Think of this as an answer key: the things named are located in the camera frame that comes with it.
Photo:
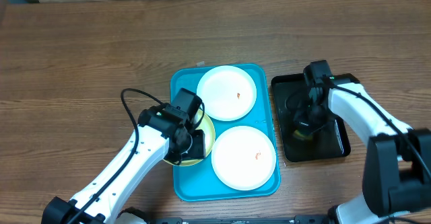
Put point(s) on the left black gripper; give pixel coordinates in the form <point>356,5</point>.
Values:
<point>197,150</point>

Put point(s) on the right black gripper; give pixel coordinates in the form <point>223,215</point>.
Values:
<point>304,121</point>

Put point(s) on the yellow plate with stain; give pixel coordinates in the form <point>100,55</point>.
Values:
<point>208,129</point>

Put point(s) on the green yellow sponge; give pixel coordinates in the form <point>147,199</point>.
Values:
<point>301,136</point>

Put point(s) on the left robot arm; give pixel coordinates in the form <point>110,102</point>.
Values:
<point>166,131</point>

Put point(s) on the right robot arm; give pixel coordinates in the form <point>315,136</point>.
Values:
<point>396,178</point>

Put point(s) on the black rectangular tray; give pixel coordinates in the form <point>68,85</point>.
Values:
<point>331,141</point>

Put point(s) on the teal plastic tray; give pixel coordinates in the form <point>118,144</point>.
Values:
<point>199,182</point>

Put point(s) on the white plate with stain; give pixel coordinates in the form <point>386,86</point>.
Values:
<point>228,93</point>

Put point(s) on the small tape scrap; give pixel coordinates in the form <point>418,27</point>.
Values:
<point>200,64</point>

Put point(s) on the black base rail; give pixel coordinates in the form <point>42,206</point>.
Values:
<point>298,219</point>

